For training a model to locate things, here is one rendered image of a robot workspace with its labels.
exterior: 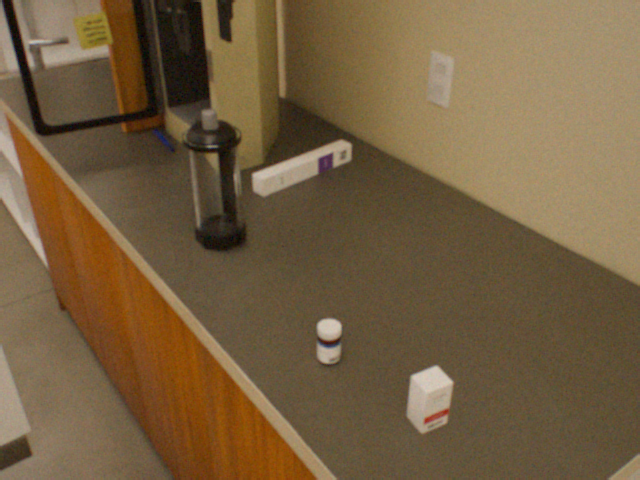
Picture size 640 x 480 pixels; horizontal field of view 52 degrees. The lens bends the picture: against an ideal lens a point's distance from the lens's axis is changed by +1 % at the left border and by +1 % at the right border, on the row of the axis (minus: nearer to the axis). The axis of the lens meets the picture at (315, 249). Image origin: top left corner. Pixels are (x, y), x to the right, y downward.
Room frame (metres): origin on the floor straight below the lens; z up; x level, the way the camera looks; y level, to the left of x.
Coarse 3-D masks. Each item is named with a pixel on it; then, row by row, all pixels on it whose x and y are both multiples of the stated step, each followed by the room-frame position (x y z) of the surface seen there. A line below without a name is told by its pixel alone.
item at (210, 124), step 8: (208, 112) 1.11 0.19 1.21; (216, 112) 1.11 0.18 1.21; (208, 120) 1.10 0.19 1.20; (216, 120) 1.11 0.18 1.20; (192, 128) 1.11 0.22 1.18; (200, 128) 1.11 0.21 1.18; (208, 128) 1.10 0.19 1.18; (216, 128) 1.11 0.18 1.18; (224, 128) 1.11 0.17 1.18; (232, 128) 1.12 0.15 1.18; (192, 136) 1.09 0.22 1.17; (200, 136) 1.08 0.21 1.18; (208, 136) 1.08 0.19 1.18; (216, 136) 1.08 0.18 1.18; (224, 136) 1.08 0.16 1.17; (232, 136) 1.10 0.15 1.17; (208, 144) 1.07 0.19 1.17
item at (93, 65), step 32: (32, 0) 1.52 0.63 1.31; (64, 0) 1.55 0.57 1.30; (96, 0) 1.58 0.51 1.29; (128, 0) 1.61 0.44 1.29; (32, 32) 1.51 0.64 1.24; (64, 32) 1.54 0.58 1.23; (96, 32) 1.57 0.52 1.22; (128, 32) 1.61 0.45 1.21; (32, 64) 1.50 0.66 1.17; (64, 64) 1.53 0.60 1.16; (96, 64) 1.57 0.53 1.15; (128, 64) 1.60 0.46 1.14; (64, 96) 1.53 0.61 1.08; (96, 96) 1.56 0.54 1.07; (128, 96) 1.60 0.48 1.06
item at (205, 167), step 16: (192, 144) 1.07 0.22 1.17; (224, 144) 1.07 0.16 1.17; (192, 160) 1.08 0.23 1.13; (208, 160) 1.07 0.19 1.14; (224, 160) 1.08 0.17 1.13; (192, 176) 1.09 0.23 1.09; (208, 176) 1.07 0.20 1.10; (224, 176) 1.07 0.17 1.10; (208, 192) 1.07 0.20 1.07; (224, 192) 1.07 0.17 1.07; (240, 192) 1.11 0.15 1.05; (208, 208) 1.07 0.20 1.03; (224, 208) 1.07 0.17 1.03; (240, 208) 1.10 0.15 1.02; (208, 224) 1.07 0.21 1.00; (224, 224) 1.07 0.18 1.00; (240, 224) 1.10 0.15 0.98
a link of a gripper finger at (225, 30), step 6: (222, 0) 1.17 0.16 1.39; (222, 6) 1.17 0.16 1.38; (228, 6) 1.16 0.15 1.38; (222, 12) 1.17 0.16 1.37; (228, 12) 1.16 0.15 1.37; (222, 18) 1.17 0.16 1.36; (228, 18) 1.16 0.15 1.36; (222, 24) 1.18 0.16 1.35; (228, 24) 1.16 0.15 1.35; (222, 30) 1.18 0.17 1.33; (228, 30) 1.16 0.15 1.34; (222, 36) 1.18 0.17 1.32; (228, 36) 1.17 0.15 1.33
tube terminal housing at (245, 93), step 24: (216, 0) 1.40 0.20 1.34; (240, 0) 1.43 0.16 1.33; (264, 0) 1.54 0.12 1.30; (216, 24) 1.40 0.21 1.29; (240, 24) 1.43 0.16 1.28; (264, 24) 1.53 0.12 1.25; (216, 48) 1.39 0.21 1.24; (240, 48) 1.43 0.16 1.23; (264, 48) 1.52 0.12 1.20; (216, 72) 1.39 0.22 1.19; (240, 72) 1.43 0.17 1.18; (264, 72) 1.51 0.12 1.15; (216, 96) 1.39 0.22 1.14; (240, 96) 1.42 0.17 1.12; (264, 96) 1.50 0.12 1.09; (168, 120) 1.62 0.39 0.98; (240, 120) 1.42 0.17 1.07; (264, 120) 1.49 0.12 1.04; (240, 144) 1.42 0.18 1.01; (264, 144) 1.48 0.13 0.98; (240, 168) 1.42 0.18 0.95
